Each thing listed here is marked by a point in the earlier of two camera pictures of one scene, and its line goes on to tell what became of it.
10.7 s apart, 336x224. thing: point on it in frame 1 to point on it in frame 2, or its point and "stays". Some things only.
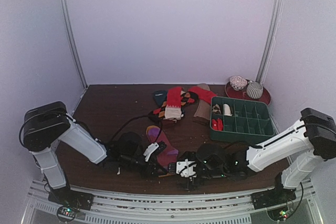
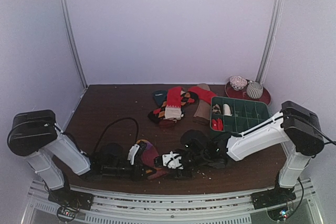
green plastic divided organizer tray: x=240 y=121 stays
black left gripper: x=148 y=172 to x=137 y=176
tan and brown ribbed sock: x=202 y=114 stays
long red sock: x=204 y=94 stays
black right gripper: x=189 y=176 to x=182 y=168
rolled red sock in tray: x=217 y=124 stays
